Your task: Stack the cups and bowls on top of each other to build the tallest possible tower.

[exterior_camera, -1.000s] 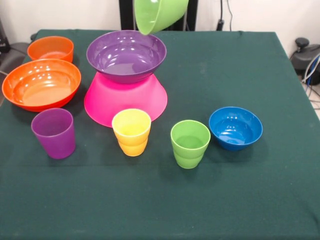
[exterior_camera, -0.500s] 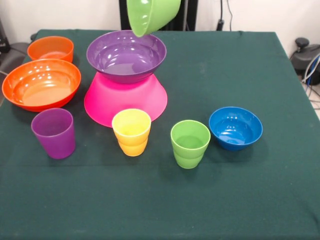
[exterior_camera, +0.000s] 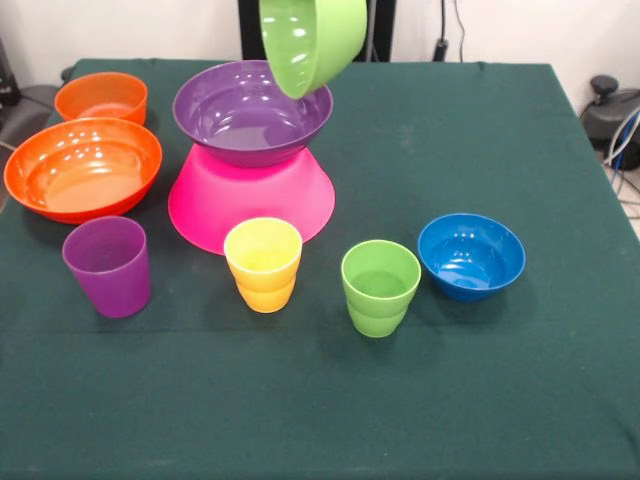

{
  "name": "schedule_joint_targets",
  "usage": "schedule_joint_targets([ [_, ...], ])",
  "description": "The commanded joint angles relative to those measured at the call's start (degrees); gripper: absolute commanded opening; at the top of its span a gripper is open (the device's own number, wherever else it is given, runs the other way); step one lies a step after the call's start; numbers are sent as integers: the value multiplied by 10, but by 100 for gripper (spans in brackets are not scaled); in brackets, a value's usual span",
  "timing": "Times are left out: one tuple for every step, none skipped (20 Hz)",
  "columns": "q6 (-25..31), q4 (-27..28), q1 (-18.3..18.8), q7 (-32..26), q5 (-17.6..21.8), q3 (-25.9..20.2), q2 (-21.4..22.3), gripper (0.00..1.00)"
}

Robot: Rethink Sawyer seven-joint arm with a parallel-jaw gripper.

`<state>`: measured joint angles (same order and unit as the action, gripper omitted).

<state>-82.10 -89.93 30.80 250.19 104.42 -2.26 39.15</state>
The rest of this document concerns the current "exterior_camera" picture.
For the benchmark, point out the large pink bowl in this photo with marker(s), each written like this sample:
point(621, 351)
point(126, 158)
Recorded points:
point(250, 200)

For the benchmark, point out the purple bowl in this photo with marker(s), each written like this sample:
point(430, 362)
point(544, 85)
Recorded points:
point(240, 125)

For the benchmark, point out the green bowl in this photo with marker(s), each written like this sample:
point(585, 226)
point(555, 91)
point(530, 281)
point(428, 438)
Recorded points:
point(300, 45)

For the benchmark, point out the large orange bowl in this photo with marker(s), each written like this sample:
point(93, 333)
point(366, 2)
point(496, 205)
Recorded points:
point(80, 175)

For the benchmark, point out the yellow cup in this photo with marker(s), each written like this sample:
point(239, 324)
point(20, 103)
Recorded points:
point(262, 295)

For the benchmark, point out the green cup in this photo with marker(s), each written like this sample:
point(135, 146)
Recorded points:
point(377, 310)

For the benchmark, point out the blue bowl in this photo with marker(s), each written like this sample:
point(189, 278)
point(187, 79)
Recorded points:
point(470, 260)

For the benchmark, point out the dark green tablecloth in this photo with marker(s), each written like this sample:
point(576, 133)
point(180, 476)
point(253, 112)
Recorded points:
point(300, 400)

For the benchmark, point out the purple cup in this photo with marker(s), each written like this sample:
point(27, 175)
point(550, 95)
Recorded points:
point(112, 285)

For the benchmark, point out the small orange bowl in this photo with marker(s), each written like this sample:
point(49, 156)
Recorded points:
point(100, 95)

